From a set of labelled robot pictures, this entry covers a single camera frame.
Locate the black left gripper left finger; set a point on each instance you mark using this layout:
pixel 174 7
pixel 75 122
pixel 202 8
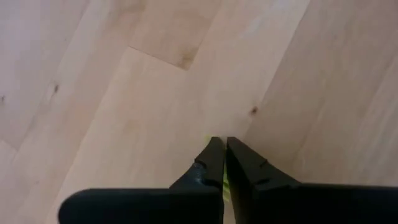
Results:
pixel 140 207

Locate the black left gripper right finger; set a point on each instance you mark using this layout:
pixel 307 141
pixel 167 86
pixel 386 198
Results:
pixel 311 205

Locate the green plastic spider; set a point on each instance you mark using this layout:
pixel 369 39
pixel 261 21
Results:
pixel 226 186

